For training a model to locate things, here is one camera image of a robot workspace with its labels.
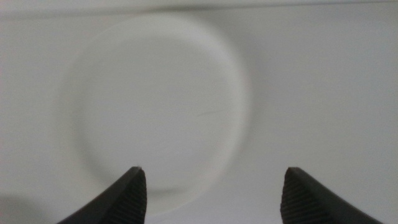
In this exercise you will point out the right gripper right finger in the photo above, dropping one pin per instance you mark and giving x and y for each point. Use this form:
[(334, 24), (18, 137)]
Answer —
[(304, 202)]

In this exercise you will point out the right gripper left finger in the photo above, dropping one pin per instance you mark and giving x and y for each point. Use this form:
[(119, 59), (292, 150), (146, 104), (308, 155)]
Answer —
[(124, 202)]

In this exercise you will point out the white shallow bowl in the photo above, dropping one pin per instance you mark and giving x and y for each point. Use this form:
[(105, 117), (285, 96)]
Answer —
[(155, 102)]

